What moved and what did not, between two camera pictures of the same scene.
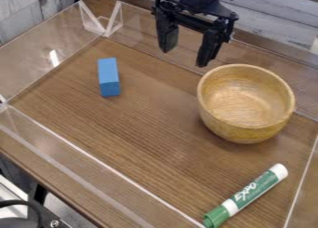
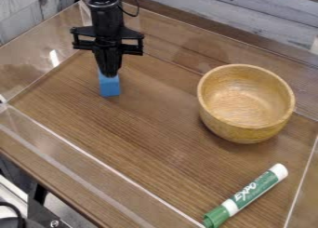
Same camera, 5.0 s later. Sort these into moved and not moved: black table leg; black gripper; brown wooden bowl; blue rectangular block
Moved: black gripper
Not moved: brown wooden bowl; blue rectangular block; black table leg
